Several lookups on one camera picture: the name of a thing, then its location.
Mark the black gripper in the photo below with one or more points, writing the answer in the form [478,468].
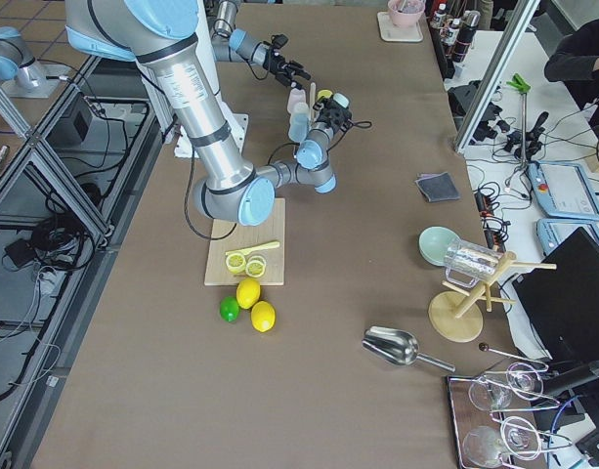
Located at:
[336,116]
[278,67]

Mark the mint green cup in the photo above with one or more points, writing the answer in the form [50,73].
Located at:
[341,100]

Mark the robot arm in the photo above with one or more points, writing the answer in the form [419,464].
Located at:
[263,57]
[135,31]

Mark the light blue cup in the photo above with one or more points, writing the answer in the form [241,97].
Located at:
[298,127]

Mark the cream tray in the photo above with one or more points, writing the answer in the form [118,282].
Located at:
[408,32]

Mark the pink bowl with ice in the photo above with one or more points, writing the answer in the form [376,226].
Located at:
[405,13]

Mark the grey folded cloth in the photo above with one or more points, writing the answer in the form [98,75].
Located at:
[437,187]

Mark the yellow plastic knife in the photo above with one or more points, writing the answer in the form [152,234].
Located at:
[259,247]

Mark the green bowl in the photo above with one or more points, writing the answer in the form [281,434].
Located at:
[433,243]

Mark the wooden cutting board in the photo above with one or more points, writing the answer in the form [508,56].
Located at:
[216,273]

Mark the lemon slice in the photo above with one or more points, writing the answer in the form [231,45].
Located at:
[235,262]
[255,266]

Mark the reacher grabber tool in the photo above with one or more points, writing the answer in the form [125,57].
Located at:
[523,88]

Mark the clear glass mug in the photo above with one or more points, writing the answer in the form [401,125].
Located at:
[466,263]

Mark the yellow lemon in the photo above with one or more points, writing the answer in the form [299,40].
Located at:
[248,293]
[263,316]

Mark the green lime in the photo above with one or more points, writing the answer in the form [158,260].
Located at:
[229,309]

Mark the wooden mug tree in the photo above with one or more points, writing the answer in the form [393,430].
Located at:
[455,314]

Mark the metal scoop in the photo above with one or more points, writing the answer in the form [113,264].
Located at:
[399,347]

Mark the blue teach pendant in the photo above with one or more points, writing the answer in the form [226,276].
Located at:
[551,232]
[562,190]

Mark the person in blue sweater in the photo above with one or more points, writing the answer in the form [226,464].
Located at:
[576,63]

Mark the black monitor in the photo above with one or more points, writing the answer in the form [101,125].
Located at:
[563,304]

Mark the wine glass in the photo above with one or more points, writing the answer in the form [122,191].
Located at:
[514,439]
[495,390]

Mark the white wire cup rack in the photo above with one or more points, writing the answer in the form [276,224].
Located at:
[310,106]

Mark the aluminium frame post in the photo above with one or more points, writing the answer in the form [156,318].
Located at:
[509,40]

